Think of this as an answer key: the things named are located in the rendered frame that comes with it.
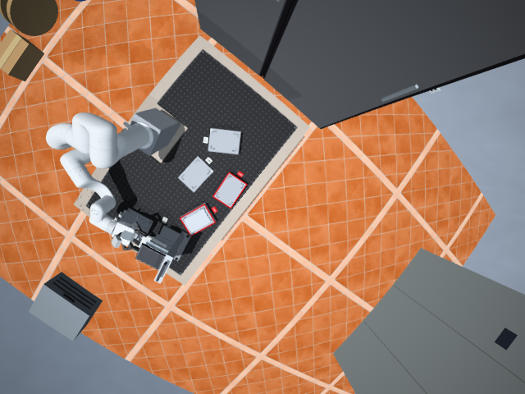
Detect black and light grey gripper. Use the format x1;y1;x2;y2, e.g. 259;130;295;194
111;221;148;252

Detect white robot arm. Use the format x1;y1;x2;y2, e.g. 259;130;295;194
46;112;153;234

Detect black microplate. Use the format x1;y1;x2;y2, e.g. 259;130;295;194
135;243;166;270

